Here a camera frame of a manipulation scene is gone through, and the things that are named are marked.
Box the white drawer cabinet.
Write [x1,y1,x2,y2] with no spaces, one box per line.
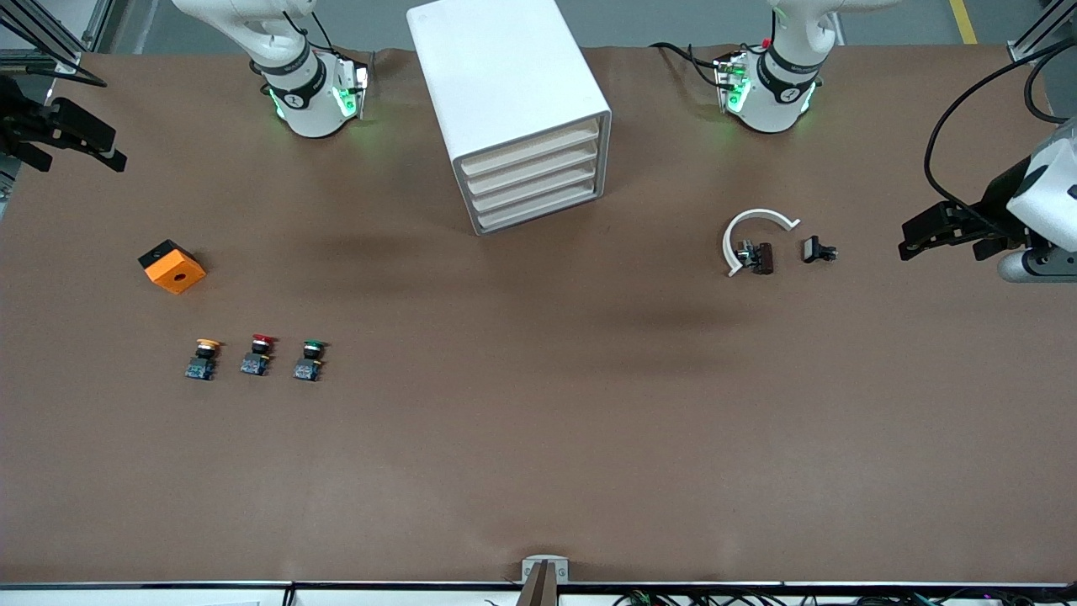
[406,0,613,237]

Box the grey metal mount bracket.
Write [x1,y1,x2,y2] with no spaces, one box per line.
[517,555,570,606]

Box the black base cable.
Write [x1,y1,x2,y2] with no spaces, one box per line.
[648,40,731,90]

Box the silver base connector box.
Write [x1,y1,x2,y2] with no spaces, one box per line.
[713,50,752,115]

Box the yellow push button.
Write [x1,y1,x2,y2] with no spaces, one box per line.
[184,338,223,382]

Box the brown table cover sheet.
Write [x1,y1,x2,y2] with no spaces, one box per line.
[0,44,1077,586]

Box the cream plastic drawer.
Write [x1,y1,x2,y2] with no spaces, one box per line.
[464,141,602,197]
[473,180,605,232]
[469,162,603,215]
[459,120,602,178]

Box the dark brown small component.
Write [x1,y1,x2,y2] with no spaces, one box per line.
[737,241,776,276]

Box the white curved plastic part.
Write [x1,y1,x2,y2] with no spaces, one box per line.
[721,208,801,278]

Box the orange and black button box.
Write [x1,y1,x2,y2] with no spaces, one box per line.
[138,239,208,296]

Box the aluminium frame post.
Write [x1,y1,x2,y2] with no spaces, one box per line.
[1007,0,1077,65]
[0,0,115,78]

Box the black cable bundle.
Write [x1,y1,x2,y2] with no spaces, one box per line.
[613,589,1077,606]

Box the green push button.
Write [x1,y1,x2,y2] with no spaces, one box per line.
[293,338,330,383]

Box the red push button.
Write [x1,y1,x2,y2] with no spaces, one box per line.
[240,333,278,377]

